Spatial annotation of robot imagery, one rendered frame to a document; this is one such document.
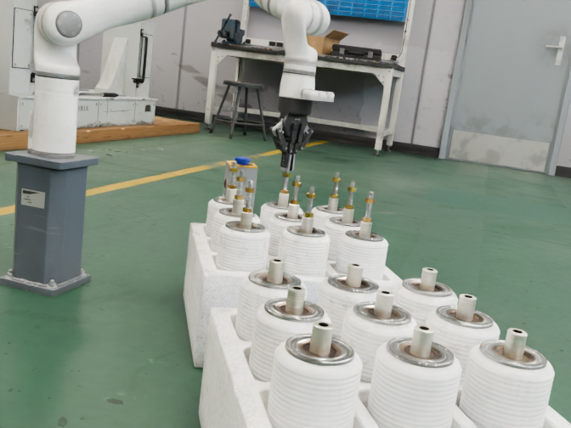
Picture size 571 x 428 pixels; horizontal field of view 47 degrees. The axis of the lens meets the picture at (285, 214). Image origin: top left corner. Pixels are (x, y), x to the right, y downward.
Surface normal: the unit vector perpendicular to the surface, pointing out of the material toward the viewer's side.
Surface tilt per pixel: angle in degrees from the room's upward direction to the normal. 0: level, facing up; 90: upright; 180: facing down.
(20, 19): 90
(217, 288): 90
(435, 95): 90
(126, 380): 0
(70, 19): 83
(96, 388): 0
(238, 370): 0
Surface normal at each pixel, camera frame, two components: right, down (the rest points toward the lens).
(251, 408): 0.12, -0.97
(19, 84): 0.95, 0.18
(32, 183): -0.25, 0.18
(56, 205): 0.44, 0.20
